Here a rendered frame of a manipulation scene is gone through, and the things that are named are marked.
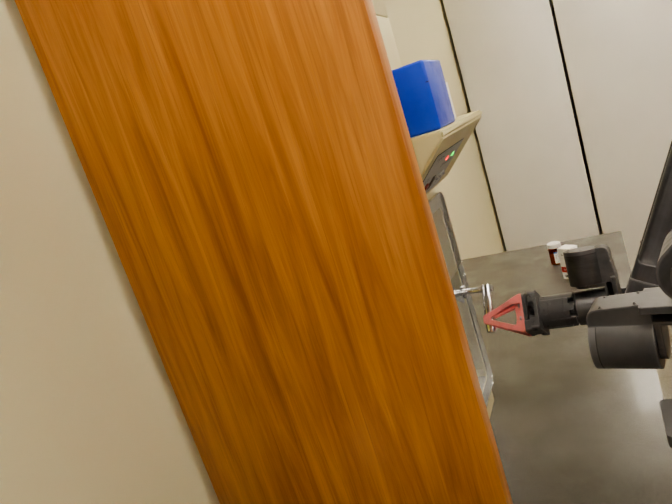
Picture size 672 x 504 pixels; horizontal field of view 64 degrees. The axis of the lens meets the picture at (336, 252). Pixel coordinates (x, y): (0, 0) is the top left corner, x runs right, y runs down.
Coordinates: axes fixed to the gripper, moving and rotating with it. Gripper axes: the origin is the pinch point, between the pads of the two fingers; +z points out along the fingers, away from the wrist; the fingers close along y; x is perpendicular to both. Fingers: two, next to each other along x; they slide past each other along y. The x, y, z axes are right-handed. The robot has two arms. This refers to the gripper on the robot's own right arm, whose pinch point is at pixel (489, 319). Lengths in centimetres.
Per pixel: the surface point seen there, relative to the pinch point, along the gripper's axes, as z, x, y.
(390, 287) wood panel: 3.0, 0.5, 37.2
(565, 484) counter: -8.8, 26.9, 2.9
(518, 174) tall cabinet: 26, -136, -254
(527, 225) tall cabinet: 29, -106, -273
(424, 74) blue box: -5.3, -25.2, 40.4
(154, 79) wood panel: 27, -28, 55
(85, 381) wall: 48, 9, 46
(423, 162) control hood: -3.0, -14.8, 37.5
